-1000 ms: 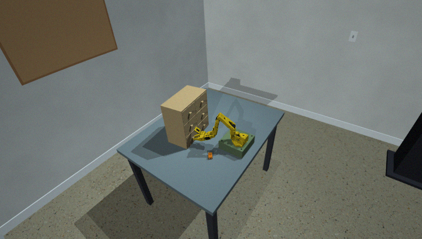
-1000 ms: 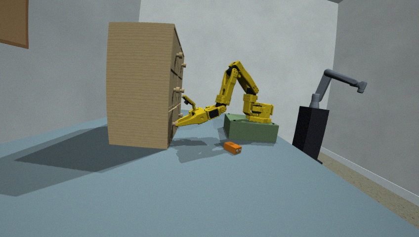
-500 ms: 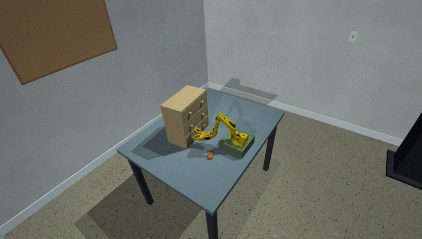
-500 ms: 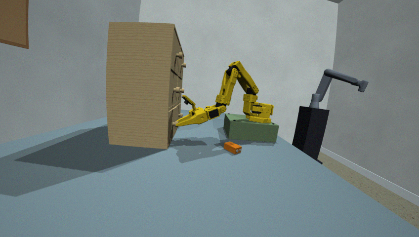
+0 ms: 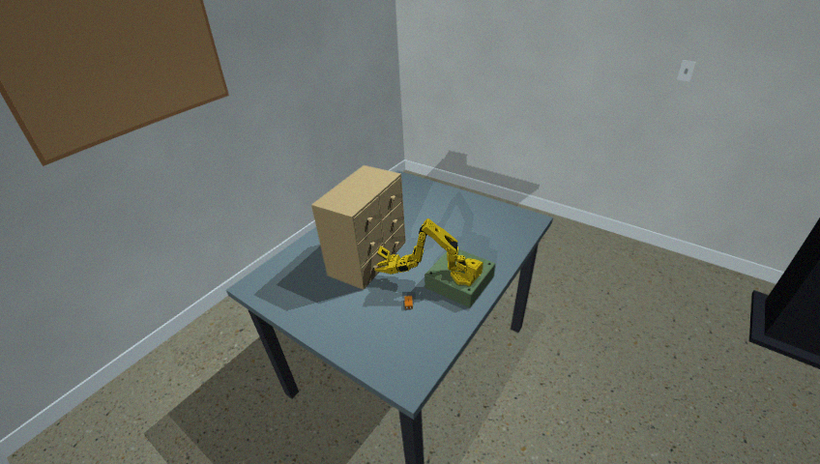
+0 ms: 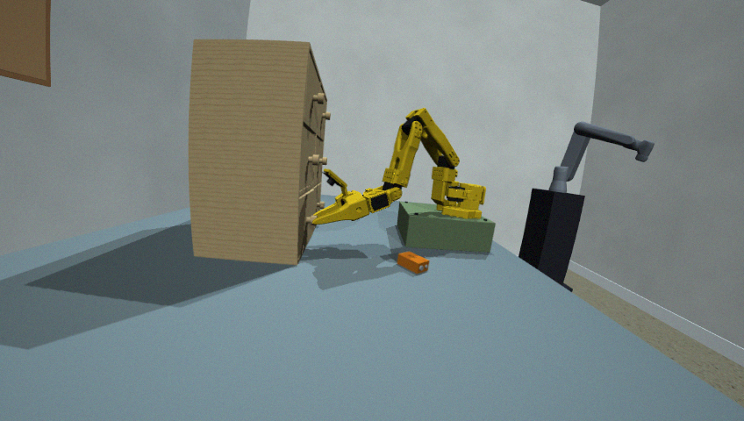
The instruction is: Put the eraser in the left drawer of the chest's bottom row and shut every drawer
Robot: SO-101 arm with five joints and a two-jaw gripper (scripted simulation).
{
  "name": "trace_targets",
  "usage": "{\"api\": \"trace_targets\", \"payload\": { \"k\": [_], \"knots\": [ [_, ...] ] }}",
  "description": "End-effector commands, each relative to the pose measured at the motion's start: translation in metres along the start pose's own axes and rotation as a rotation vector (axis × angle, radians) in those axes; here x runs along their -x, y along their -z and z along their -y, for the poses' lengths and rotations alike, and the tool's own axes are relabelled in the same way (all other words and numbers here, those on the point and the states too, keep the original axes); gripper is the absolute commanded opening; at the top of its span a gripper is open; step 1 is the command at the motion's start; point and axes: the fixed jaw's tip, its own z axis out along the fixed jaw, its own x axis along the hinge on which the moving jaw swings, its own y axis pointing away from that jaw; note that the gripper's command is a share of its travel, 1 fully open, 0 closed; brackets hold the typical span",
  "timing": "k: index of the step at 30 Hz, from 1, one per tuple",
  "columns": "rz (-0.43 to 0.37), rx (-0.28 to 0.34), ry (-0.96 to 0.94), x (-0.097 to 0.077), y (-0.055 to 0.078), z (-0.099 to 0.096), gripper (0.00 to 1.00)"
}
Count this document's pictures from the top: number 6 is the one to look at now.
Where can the tan wooden chest of drawers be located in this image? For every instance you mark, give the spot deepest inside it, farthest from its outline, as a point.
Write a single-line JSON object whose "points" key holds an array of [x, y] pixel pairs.
{"points": [[246, 121]]}

